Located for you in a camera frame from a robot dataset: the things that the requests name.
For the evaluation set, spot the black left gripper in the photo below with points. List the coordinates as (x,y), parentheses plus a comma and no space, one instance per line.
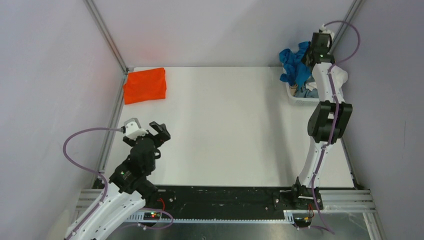
(163,135)

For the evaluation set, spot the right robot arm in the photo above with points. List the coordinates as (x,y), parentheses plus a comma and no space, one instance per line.
(328,121)

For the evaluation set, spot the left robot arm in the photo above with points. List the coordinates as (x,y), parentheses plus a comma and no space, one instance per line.
(128,189)

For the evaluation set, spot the light blue t shirt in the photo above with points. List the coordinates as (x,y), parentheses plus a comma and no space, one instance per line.
(304,92)

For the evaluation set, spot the beige t shirt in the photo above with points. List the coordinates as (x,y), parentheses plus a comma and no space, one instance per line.
(292,90)

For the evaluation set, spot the folded orange t shirt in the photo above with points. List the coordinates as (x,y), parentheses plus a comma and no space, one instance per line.
(145,85)

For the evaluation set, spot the white plastic laundry basket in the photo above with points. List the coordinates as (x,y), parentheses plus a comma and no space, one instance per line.
(299,99)

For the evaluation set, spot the left controller board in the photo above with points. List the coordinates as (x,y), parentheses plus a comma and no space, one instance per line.
(151,216)

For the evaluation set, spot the controller board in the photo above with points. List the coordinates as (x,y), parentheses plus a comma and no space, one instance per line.
(151,216)
(302,222)

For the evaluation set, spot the right controller board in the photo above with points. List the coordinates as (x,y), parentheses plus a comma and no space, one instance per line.
(302,222)

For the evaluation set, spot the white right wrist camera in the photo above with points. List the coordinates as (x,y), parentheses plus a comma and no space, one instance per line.
(325,30)

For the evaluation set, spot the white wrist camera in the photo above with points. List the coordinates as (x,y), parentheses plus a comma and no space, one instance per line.
(325,30)
(133,129)

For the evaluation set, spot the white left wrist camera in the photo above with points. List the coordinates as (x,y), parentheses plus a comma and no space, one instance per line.
(133,129)

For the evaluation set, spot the right aluminium frame post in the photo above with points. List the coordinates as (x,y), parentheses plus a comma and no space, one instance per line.
(353,10)

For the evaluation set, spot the aluminium frame post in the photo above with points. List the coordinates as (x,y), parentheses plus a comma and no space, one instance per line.
(353,10)
(104,31)

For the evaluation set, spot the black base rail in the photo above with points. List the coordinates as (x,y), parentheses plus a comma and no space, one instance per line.
(232,203)

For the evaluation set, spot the left aluminium frame post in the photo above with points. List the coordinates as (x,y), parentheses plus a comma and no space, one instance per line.
(104,31)

